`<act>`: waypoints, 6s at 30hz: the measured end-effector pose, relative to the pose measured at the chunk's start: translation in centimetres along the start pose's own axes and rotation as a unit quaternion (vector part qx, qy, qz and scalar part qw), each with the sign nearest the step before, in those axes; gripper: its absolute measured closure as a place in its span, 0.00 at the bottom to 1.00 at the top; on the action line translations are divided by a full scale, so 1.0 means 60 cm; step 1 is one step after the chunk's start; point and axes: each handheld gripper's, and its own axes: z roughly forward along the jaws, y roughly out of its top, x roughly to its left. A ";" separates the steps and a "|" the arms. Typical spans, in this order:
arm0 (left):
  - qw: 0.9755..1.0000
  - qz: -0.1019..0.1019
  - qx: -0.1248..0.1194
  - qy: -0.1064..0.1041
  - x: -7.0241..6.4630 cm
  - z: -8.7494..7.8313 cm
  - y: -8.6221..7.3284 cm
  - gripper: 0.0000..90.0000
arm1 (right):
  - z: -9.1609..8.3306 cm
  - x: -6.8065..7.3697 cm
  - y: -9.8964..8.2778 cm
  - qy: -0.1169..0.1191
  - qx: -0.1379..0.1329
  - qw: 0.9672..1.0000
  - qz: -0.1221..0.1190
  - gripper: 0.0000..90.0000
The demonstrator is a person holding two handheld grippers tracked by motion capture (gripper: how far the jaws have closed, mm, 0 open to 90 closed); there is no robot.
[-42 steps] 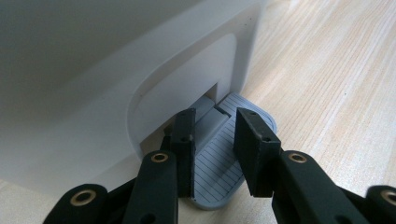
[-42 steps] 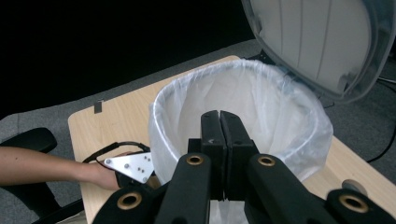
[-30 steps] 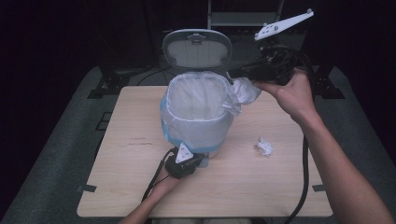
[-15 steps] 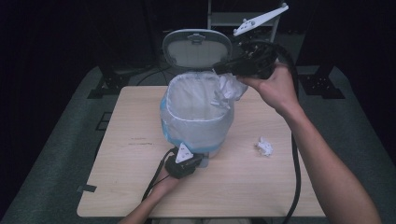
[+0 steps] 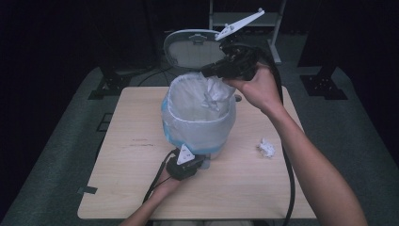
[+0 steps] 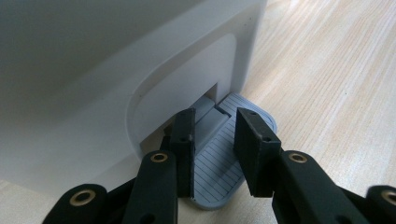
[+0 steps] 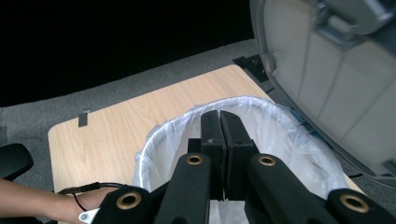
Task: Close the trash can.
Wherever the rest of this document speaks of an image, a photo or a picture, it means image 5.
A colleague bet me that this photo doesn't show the floor cables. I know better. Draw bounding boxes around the floor cables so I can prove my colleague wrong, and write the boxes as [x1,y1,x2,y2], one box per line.
[137,27,177,88]

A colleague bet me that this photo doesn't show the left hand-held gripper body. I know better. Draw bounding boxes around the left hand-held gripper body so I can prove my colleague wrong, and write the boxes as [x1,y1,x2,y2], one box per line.
[165,144,207,182]

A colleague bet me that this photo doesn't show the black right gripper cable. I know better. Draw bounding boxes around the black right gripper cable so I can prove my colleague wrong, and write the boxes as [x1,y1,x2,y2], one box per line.
[263,46,296,226]

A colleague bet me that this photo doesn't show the dark floor outlet box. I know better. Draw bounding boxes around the dark floor outlet box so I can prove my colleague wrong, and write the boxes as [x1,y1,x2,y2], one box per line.
[96,112,114,133]

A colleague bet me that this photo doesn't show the white and grey trash bin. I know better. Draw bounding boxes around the white and grey trash bin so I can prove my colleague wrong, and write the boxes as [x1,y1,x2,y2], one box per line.
[161,28,237,170]

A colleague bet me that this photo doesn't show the person's left hand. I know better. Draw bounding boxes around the person's left hand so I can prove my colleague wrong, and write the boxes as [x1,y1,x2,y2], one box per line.
[152,172,186,199]

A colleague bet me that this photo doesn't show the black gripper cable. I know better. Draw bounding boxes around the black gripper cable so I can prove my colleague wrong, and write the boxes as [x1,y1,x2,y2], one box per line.
[142,150,179,204]
[263,46,296,226]

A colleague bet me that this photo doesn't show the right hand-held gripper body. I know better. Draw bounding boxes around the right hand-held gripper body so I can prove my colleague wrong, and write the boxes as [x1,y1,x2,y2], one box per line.
[215,8,271,81]

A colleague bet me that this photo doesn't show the white paper ball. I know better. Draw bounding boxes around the white paper ball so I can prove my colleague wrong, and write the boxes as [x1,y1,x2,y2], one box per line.
[256,137,277,158]
[200,75,236,113]

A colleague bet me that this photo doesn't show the grey trash bin with liner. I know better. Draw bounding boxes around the grey trash bin with liner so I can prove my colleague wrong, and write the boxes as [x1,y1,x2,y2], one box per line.
[161,72,237,155]

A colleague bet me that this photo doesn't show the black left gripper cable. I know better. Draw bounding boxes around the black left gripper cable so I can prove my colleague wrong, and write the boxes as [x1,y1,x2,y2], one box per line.
[142,150,179,204]

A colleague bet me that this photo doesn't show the white metal stand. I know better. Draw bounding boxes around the white metal stand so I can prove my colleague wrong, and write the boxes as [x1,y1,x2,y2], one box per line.
[206,0,288,66]

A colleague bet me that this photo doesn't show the black stand base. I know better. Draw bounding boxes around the black stand base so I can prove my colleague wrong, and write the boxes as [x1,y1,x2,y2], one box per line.
[299,73,348,101]
[88,66,133,101]

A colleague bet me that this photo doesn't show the person's right hand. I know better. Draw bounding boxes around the person's right hand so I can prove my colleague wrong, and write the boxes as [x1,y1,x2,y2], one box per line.
[223,62,284,116]

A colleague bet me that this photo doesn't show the grey tape strip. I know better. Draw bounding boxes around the grey tape strip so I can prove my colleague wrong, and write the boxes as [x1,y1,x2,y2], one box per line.
[76,186,99,196]

